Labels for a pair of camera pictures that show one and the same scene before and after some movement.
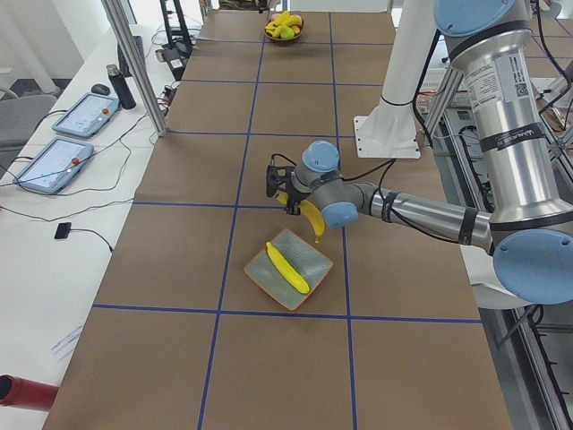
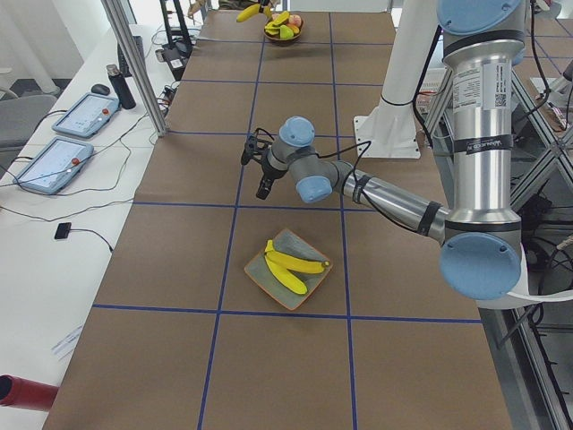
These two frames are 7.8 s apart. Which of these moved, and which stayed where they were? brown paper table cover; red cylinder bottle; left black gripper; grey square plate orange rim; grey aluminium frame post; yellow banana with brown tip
Moved: yellow banana with brown tip; left black gripper
Stayed: grey aluminium frame post; brown paper table cover; red cylinder bottle; grey square plate orange rim
